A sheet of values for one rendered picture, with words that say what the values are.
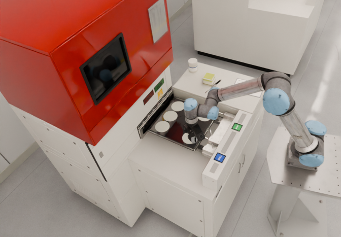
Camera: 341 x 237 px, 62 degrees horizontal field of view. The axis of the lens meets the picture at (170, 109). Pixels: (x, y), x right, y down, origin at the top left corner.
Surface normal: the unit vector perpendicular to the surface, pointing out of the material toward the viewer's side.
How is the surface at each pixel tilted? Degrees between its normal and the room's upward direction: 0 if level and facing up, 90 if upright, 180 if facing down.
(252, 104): 0
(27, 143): 90
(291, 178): 0
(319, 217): 0
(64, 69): 90
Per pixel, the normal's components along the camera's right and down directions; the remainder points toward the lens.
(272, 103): -0.42, 0.59
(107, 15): 0.85, 0.32
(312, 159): -0.27, 0.77
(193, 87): -0.11, -0.69
